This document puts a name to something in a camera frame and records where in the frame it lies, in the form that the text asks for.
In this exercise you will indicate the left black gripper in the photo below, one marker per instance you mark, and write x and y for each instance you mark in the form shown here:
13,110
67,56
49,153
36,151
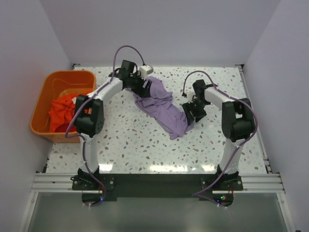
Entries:
143,92

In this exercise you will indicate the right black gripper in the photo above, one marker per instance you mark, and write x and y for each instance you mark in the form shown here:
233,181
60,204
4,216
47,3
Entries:
198,115

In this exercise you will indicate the purple t shirt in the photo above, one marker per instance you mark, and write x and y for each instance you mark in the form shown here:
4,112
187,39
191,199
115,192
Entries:
160,107

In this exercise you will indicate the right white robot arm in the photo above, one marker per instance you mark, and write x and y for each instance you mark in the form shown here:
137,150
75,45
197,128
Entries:
238,121

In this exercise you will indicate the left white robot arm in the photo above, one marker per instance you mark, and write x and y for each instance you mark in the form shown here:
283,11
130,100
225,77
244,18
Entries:
89,109

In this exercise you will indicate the orange t shirt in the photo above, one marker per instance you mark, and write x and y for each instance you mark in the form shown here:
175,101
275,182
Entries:
61,112

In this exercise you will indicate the orange plastic bin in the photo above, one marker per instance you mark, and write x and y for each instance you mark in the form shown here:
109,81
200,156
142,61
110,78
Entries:
59,84

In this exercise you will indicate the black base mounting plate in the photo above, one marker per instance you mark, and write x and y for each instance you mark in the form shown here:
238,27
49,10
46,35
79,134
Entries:
111,187

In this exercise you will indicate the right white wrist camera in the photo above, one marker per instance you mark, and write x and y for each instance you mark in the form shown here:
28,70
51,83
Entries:
192,97

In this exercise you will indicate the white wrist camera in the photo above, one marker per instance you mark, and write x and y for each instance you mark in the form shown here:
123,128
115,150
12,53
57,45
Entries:
192,97
145,70

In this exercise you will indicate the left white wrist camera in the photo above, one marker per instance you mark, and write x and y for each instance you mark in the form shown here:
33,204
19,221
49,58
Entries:
145,70

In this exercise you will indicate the aluminium frame rail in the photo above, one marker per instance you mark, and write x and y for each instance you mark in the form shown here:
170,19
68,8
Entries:
252,183

